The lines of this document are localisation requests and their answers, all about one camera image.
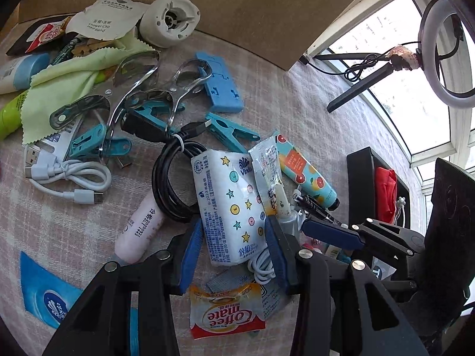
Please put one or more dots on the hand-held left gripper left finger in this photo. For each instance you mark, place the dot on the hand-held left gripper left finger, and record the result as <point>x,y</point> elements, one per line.
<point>191,252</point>

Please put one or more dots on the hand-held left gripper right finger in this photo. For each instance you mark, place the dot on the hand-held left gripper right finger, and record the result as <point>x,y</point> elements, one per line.
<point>276,252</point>

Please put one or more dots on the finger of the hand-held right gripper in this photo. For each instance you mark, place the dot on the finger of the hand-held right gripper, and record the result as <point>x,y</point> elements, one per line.
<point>330,231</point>

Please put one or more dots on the black pen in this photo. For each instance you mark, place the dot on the black pen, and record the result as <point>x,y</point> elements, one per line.
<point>315,207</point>

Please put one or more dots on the star print tissue packet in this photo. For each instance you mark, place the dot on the star print tissue packet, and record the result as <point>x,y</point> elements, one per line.
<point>226,207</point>

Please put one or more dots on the black container box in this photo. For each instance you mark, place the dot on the black container box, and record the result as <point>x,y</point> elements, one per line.
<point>358,178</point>

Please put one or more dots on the small white bottle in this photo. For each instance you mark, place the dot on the small white bottle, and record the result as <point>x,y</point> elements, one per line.
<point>284,211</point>

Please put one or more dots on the grey knobbed massager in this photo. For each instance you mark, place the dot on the grey knobbed massager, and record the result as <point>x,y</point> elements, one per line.
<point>400,202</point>

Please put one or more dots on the pink white tube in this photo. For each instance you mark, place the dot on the pink white tube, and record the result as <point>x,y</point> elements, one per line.
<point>137,230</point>

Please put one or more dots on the fruit print tube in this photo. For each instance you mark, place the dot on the fruit print tube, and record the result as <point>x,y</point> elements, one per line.
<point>308,174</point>

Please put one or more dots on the red snack packet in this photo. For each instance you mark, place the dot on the red snack packet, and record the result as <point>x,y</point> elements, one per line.
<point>386,193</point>

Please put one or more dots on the black tripod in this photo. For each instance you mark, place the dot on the black tripod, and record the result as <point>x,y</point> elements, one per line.
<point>352,96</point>

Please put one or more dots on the blue wet wipe packet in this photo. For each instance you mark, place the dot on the blue wet wipe packet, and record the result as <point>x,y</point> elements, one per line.
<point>40,293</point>

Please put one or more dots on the blue plastic phone stand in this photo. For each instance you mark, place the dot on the blue plastic phone stand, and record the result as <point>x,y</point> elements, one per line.
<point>222,89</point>

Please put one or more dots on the white printed sachet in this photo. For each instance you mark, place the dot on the white printed sachet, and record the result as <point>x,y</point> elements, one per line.
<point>55,142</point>

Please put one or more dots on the green microfiber cloth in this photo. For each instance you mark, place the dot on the green microfiber cloth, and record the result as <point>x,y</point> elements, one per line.
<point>66,81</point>

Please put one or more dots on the white round plug-in device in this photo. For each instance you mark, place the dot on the white round plug-in device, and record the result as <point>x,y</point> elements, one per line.
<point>163,33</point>

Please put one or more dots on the wooden clothespin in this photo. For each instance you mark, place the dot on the wooden clothespin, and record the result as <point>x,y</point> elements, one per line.
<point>89,46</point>

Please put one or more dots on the dark green battery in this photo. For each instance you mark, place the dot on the dark green battery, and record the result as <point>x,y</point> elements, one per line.
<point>65,53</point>

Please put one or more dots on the wooden board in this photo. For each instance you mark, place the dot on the wooden board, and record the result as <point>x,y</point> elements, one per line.
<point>259,7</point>

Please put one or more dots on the white paper packet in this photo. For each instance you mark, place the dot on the white paper packet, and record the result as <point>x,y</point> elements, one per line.
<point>107,18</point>

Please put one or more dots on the white bottle with blue cap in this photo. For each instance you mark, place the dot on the white bottle with blue cap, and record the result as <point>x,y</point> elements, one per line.
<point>18,72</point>

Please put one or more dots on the black wipes packet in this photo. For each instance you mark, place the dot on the black wipes packet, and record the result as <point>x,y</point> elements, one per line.
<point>22,42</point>

